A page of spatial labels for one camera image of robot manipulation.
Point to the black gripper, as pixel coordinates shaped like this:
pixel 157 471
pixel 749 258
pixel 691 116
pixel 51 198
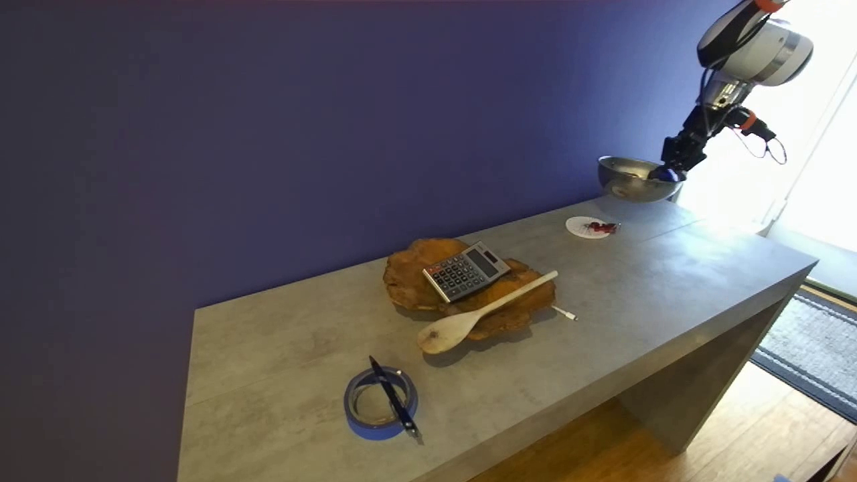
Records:
pixel 686 147

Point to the silver metal bowl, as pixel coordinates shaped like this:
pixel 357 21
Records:
pixel 637 179

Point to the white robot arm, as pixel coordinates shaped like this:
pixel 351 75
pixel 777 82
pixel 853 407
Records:
pixel 742 48

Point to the small white dish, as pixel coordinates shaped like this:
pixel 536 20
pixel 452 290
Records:
pixel 592 228

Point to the grey floor mat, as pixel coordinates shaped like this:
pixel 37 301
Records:
pixel 813 347

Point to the grey calculator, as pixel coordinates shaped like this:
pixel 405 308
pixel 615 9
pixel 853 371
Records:
pixel 465 274

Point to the wooden spoon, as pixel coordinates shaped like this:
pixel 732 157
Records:
pixel 454 329

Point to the brown wooden slab board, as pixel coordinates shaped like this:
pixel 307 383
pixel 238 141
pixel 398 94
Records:
pixel 414 294

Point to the black pen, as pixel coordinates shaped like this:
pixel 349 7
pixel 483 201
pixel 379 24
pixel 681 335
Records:
pixel 392 394

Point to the blue tape roll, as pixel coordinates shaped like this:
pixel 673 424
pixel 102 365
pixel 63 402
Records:
pixel 369 411

